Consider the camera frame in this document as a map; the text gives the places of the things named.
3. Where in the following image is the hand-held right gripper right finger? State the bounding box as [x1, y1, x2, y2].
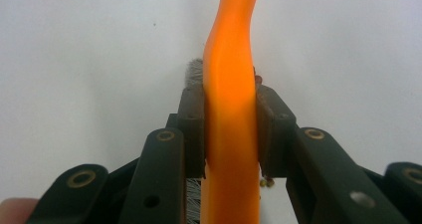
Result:
[256, 84, 298, 179]

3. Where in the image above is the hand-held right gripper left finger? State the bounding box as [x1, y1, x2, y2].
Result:
[166, 84, 207, 179]

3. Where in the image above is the orange brush with grey bristles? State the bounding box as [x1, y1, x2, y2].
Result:
[183, 0, 263, 224]

